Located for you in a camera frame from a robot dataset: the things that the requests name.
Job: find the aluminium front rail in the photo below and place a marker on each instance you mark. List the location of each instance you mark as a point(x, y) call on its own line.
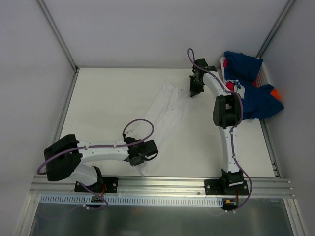
point(170, 187)

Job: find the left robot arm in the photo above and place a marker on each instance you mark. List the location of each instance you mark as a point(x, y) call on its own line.
point(67, 157)

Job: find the orange t shirt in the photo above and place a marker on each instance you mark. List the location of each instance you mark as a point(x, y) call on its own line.
point(275, 94)

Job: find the pink t shirt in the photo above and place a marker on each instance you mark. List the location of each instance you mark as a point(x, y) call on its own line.
point(229, 84)

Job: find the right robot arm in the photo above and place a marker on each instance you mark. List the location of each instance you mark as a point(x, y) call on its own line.
point(227, 114)

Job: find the blue t shirt pile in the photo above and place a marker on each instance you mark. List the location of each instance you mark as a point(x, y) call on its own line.
point(257, 101)

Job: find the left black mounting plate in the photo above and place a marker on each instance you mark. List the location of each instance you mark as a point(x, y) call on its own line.
point(109, 184)

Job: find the left corner aluminium post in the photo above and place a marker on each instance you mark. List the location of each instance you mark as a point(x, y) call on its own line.
point(51, 22)

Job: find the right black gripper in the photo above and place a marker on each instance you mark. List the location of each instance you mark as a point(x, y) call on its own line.
point(196, 86)

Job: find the black mounting plate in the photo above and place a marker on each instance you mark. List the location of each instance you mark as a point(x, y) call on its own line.
point(109, 184)
point(214, 187)

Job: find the white plastic basket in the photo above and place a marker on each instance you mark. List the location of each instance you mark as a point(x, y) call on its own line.
point(261, 79)

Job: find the right corner aluminium post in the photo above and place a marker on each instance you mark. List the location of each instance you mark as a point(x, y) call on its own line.
point(276, 26)

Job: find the white slotted cable duct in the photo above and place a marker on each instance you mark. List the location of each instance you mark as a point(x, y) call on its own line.
point(133, 200)

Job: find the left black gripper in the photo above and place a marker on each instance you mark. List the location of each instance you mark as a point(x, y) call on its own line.
point(137, 159)

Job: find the corner aluminium post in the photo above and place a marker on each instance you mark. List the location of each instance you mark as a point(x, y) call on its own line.
point(51, 22)
point(276, 26)

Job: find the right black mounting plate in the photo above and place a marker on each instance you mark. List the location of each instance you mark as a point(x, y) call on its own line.
point(214, 187)

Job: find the white t shirt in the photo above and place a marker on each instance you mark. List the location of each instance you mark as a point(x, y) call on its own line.
point(167, 113)

